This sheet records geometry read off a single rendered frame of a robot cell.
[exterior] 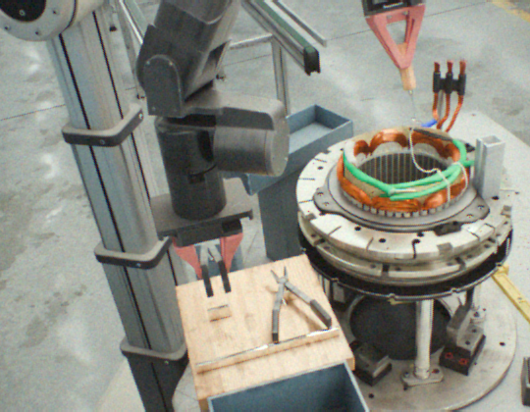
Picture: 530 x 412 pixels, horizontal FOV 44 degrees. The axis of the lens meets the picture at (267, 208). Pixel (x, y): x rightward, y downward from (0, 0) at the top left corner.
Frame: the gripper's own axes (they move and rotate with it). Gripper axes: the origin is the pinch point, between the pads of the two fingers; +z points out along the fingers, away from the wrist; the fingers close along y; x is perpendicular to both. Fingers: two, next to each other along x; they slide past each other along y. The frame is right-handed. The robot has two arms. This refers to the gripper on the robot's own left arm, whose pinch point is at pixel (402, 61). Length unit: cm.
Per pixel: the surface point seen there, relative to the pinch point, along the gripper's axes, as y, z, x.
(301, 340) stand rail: -15.3, 28.6, 20.3
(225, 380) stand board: -18.6, 30.0, 29.9
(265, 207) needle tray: 35.9, 24.2, 24.3
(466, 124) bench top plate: 84, 26, -28
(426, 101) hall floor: 258, 43, -55
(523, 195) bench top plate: 53, 38, -30
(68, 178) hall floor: 226, 36, 127
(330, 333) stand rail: -14.6, 28.7, 16.8
